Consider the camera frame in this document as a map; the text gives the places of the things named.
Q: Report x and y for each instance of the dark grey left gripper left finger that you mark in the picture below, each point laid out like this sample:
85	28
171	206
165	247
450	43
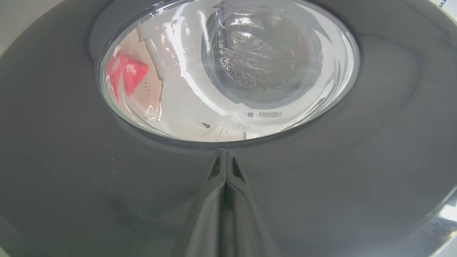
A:
210	221

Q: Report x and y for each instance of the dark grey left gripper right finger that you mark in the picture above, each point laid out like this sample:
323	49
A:
242	221

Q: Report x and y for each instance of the round glass washing machine door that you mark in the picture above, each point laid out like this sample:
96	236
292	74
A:
71	160

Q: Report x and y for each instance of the red white Bulls jersey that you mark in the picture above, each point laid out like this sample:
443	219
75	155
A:
128	73

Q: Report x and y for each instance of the cream perforated laundry basket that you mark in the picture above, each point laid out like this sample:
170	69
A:
151	82

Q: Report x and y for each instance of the white warning sticker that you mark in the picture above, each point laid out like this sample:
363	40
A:
270	114

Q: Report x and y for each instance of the steel perforated washer drum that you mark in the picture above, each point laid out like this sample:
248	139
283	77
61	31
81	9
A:
250	64

